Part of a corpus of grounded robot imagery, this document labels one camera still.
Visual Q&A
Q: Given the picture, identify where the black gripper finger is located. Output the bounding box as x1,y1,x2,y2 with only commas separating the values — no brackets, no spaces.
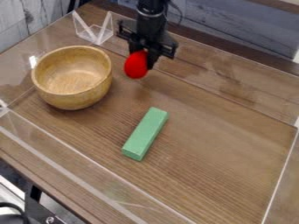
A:
128,39,144,53
147,48,162,70

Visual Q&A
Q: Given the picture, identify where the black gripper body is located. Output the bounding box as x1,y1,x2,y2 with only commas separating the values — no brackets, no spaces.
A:
116,12,179,59

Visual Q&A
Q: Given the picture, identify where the red plush strawberry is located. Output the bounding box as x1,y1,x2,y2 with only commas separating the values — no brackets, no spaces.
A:
124,50,148,79

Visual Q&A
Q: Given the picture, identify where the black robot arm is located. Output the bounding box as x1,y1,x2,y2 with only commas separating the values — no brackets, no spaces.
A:
116,0,179,70

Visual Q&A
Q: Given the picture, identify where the clear acrylic corner stand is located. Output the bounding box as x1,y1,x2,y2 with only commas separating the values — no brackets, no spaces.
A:
71,11,114,46

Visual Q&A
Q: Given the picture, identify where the wooden bowl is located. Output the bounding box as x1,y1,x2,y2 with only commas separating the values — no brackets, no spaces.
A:
31,45,112,110

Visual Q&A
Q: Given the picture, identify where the green rectangular block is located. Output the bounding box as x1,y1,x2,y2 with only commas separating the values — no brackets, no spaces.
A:
122,107,168,161

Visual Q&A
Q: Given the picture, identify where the clear acrylic front barrier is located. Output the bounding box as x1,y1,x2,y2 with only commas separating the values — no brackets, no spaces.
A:
0,104,195,224

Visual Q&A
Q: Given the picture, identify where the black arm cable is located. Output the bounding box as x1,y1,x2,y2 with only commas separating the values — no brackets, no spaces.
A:
167,0,184,26

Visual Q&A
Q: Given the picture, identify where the black metal table frame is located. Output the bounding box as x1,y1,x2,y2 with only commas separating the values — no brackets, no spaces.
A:
0,183,68,224

